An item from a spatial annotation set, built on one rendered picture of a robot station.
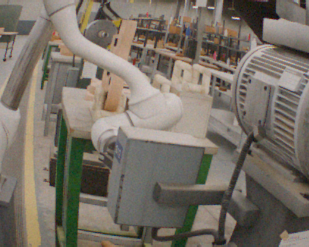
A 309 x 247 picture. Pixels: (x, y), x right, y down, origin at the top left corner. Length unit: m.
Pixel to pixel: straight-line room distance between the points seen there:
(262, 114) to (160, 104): 0.64
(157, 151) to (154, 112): 0.51
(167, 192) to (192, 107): 1.02
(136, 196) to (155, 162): 0.08
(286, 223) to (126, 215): 0.38
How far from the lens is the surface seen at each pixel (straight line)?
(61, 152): 2.33
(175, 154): 0.95
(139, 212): 0.98
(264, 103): 0.86
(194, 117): 1.93
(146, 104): 1.44
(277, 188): 0.81
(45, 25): 1.61
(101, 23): 3.55
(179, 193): 0.94
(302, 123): 0.75
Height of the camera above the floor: 1.33
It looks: 11 degrees down
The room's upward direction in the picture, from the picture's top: 11 degrees clockwise
